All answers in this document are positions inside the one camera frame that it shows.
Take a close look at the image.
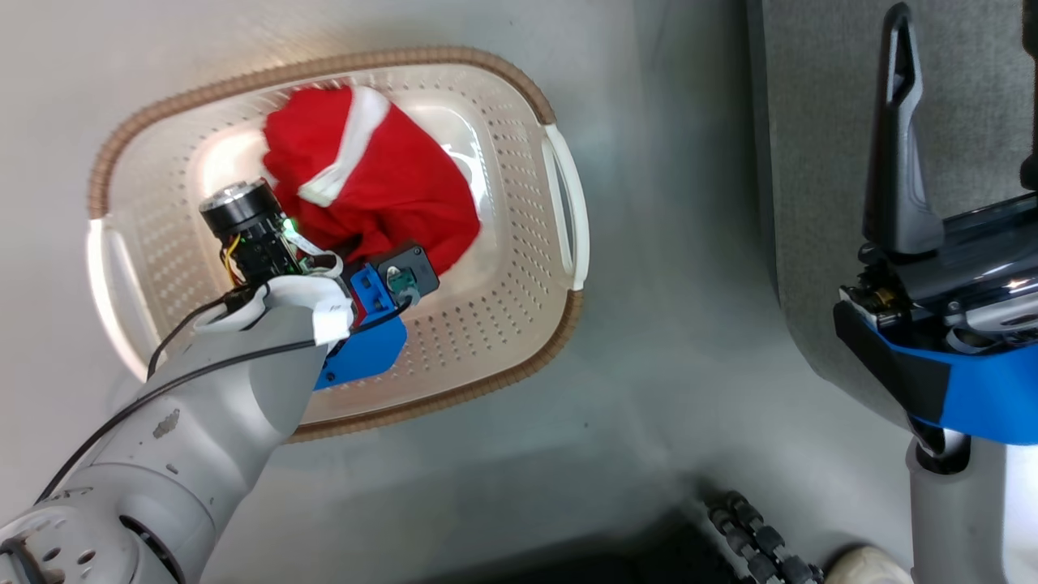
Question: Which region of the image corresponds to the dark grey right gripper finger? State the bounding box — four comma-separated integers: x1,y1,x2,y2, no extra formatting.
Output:
1019,0,1038,191

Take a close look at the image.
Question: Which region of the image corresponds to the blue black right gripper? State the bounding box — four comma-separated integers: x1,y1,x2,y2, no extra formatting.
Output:
834,3,1038,447

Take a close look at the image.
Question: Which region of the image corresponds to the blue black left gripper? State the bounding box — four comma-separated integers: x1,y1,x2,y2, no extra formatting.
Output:
314,241,442,392

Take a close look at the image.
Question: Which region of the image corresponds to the red and white garment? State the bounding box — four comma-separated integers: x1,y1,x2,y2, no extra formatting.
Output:
261,84,484,278

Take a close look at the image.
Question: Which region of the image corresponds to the grey upholstered furniture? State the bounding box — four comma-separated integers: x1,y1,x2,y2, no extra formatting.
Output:
746,0,1038,431

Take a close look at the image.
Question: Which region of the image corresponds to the beige perforated plastic laundry basket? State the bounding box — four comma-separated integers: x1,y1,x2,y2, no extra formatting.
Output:
85,46,591,444

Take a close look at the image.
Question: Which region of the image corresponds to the black omni wheel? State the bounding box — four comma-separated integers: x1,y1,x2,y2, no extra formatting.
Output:
707,490,825,584

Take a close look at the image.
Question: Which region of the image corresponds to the white rounded base part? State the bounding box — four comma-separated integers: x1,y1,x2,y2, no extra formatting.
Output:
823,545,913,584

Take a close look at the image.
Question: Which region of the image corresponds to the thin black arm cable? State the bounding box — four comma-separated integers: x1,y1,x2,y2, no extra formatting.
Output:
145,292,252,382
35,338,319,504

